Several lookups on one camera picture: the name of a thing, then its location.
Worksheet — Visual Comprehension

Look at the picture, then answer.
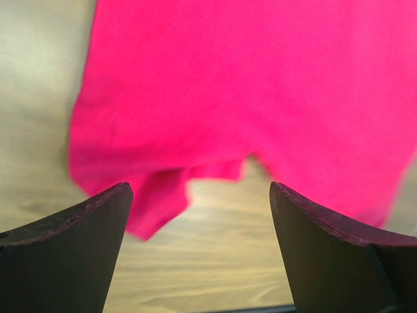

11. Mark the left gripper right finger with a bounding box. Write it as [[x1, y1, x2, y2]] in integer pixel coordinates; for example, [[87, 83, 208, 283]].
[[269, 183, 416, 312]]

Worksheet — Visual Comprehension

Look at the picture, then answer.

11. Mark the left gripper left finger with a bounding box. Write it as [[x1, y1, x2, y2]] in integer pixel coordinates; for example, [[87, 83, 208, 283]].
[[1, 183, 133, 312]]

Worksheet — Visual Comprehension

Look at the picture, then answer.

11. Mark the pink red t shirt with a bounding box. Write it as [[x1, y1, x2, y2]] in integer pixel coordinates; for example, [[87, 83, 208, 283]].
[[69, 1, 416, 239]]

